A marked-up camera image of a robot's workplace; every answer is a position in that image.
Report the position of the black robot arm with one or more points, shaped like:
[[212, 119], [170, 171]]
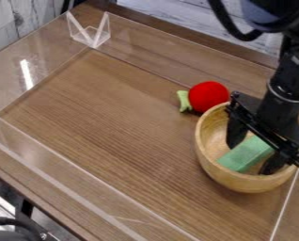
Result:
[[276, 16]]

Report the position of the clear acrylic tray wall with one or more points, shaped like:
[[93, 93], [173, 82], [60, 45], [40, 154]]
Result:
[[93, 209]]

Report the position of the red plush tomato toy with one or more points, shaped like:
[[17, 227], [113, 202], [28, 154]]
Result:
[[202, 96]]

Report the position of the black table leg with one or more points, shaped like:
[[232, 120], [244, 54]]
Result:
[[25, 208]]

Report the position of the brown wooden bowl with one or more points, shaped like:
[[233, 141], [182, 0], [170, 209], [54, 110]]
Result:
[[209, 148]]

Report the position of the black device under table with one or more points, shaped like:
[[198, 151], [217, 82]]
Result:
[[25, 231]]

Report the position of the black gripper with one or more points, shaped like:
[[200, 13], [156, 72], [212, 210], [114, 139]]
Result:
[[271, 119]]

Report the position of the clear acrylic corner bracket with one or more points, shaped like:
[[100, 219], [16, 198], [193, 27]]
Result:
[[90, 36]]

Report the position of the green rectangular block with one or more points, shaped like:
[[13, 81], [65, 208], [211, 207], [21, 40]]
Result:
[[245, 155]]

